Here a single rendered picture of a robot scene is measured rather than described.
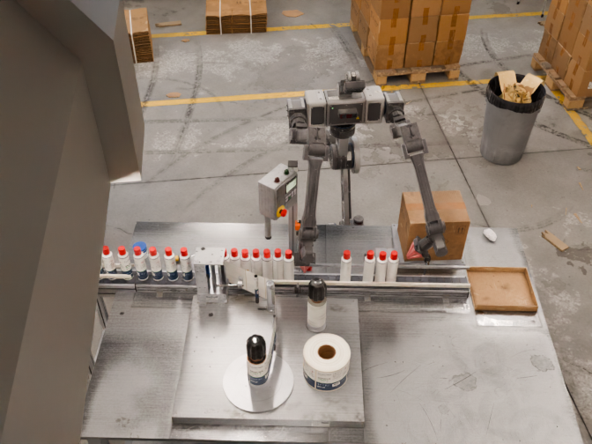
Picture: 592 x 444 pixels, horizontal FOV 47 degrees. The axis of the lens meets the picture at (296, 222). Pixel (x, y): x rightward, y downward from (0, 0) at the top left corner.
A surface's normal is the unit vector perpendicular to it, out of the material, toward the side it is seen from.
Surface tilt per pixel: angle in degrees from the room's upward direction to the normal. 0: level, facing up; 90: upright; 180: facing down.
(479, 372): 0
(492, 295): 0
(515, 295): 0
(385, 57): 90
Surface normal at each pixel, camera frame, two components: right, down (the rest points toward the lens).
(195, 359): 0.00, -0.73
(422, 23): 0.16, 0.65
